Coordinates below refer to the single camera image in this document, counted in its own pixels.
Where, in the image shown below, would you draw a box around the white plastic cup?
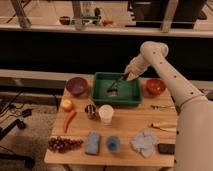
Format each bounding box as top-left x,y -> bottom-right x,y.
98,105 -> 114,125

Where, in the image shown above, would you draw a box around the black rectangular block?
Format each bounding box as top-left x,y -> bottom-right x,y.
157,143 -> 175,155

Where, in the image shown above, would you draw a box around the blue sponge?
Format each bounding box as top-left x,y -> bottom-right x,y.
85,132 -> 100,155

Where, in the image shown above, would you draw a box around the orange carrot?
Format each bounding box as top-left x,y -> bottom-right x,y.
63,110 -> 76,133

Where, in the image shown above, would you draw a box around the bunch of dark grapes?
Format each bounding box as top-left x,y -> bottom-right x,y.
48,136 -> 83,153

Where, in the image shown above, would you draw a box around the small blue cup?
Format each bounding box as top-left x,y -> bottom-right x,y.
106,136 -> 121,153

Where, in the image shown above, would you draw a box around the purple bowl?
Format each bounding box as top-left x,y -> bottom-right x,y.
66,77 -> 88,96

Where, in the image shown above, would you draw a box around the black dish brush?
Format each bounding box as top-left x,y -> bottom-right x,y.
107,76 -> 124,97

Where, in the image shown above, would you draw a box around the black cables on floor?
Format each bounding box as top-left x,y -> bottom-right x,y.
0,89 -> 36,169

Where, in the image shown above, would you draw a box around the metal fork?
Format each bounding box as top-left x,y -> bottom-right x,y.
151,105 -> 175,109

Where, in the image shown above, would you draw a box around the red background object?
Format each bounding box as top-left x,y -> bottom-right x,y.
102,20 -> 115,27

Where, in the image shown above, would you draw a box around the striped small cup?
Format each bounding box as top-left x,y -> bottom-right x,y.
85,104 -> 97,119

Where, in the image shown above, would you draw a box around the green background box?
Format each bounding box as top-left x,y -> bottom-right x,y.
82,16 -> 100,25

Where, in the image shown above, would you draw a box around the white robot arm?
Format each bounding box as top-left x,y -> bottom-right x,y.
124,41 -> 213,171

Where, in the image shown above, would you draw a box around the dark red background bowl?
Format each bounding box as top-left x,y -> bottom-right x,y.
59,16 -> 70,25

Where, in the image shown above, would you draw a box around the light blue cloth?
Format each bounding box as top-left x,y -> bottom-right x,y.
130,130 -> 159,159

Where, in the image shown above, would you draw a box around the yellow red apple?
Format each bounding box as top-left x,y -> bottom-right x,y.
60,99 -> 73,112

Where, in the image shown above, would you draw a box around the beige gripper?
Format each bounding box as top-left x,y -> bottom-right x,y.
124,55 -> 149,81

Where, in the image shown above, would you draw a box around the green plastic tray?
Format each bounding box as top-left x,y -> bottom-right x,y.
91,72 -> 142,106

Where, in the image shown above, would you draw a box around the wooden handled knife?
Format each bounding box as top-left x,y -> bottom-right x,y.
151,123 -> 176,132

